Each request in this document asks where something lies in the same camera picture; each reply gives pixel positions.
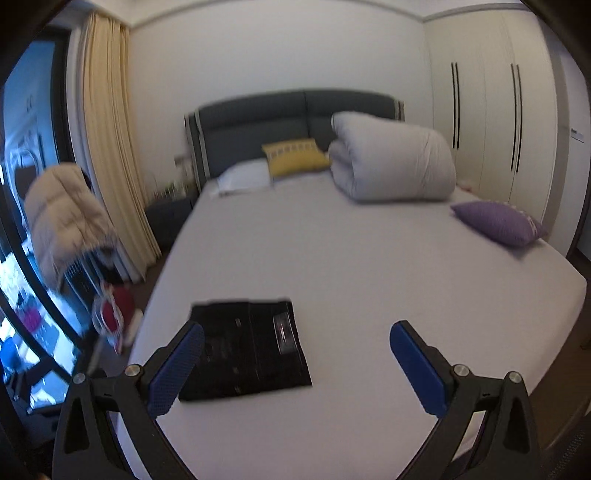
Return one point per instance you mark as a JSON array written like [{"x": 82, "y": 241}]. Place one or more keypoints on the black pants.
[{"x": 249, "y": 350}]

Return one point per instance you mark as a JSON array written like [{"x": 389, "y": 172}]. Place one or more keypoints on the bed with white sheet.
[{"x": 369, "y": 277}]

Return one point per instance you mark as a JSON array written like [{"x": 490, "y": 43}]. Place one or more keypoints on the dark nightstand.
[{"x": 168, "y": 217}]

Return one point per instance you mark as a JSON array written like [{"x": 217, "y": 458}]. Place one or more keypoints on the red bag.
[{"x": 122, "y": 302}]

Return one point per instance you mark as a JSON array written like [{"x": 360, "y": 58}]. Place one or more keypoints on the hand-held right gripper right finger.
[{"x": 418, "y": 369}]

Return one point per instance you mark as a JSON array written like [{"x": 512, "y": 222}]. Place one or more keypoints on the white wardrobe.
[{"x": 485, "y": 115}]

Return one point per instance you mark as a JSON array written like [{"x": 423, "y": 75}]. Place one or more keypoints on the beige curtain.
[{"x": 111, "y": 138}]

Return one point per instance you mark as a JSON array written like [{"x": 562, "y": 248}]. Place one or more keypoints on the yellow pillow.
[{"x": 295, "y": 157}]

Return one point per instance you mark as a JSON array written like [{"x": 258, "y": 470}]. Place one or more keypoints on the dark framed window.
[{"x": 27, "y": 115}]

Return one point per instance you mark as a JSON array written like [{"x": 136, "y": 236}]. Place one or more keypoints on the white pillow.
[{"x": 244, "y": 177}]

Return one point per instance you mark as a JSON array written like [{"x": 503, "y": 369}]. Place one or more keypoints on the dark grey headboard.
[{"x": 258, "y": 124}]

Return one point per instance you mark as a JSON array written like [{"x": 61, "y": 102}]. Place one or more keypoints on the folded white duvet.
[{"x": 392, "y": 161}]

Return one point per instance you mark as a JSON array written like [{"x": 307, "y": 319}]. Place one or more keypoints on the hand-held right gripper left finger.
[{"x": 175, "y": 369}]

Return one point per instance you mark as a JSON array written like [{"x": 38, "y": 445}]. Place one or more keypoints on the beige puffer jacket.
[{"x": 64, "y": 217}]

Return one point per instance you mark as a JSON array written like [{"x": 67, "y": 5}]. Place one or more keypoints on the purple pillow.
[{"x": 498, "y": 221}]

